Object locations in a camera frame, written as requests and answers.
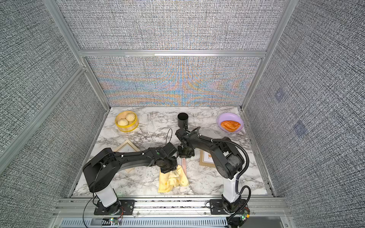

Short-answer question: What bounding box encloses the purple bowl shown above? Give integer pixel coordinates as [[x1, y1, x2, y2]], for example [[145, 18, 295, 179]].
[[217, 113, 244, 133]]

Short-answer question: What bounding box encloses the yellow microfibre cloth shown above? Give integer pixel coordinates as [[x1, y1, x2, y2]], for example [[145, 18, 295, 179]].
[[158, 165, 189, 193]]

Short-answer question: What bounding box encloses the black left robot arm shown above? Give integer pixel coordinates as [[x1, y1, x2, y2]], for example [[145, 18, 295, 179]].
[[83, 142, 177, 208]]

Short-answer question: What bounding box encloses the black mug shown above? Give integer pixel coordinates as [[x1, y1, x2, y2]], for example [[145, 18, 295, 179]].
[[177, 113, 189, 130]]

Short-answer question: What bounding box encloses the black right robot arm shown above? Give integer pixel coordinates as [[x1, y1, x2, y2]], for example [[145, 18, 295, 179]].
[[175, 127, 251, 215]]

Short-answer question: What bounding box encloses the aluminium front rail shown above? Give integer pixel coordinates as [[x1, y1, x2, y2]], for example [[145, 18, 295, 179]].
[[48, 195, 296, 228]]

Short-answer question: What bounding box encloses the yellow bamboo steamer basket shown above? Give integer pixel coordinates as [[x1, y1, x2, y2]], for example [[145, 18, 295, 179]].
[[115, 111, 139, 133]]

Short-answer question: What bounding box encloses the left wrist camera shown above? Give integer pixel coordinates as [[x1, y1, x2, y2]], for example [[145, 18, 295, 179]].
[[163, 142, 177, 157]]

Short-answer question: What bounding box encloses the left steamed bun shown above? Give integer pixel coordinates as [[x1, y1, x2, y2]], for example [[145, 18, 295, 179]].
[[117, 118, 129, 126]]

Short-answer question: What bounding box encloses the light wood picture frame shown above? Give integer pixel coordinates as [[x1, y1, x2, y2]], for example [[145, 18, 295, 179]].
[[114, 140, 140, 173]]

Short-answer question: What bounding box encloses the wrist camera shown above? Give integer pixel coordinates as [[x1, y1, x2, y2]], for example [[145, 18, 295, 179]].
[[175, 128, 190, 143], [163, 142, 177, 157]]

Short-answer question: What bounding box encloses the orange food in bowl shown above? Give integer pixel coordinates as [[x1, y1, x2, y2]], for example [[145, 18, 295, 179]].
[[220, 120, 241, 132]]

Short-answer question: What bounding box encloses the black corrugated cable conduit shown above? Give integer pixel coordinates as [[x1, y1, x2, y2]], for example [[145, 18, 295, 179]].
[[190, 126, 251, 180]]

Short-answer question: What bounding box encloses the steamed bun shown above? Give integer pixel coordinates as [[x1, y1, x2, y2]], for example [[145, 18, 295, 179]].
[[117, 118, 129, 126], [125, 113, 136, 122]]

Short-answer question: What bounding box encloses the wooden picture frame deer print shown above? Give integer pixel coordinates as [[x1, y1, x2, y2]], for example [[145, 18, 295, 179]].
[[199, 150, 215, 168]]

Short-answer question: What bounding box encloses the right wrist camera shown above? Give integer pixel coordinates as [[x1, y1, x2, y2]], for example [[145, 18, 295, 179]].
[[175, 128, 190, 143]]

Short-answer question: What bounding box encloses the right steamed bun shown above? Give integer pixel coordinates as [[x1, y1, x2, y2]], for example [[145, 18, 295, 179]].
[[125, 113, 136, 122]]

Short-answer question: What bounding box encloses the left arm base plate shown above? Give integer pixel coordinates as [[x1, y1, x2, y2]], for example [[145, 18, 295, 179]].
[[94, 199, 135, 216]]

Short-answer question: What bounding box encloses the pink picture frame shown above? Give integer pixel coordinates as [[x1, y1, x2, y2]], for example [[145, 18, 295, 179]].
[[181, 158, 187, 175]]

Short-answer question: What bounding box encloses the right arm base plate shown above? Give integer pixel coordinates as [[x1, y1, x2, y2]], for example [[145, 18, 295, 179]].
[[209, 199, 245, 215]]

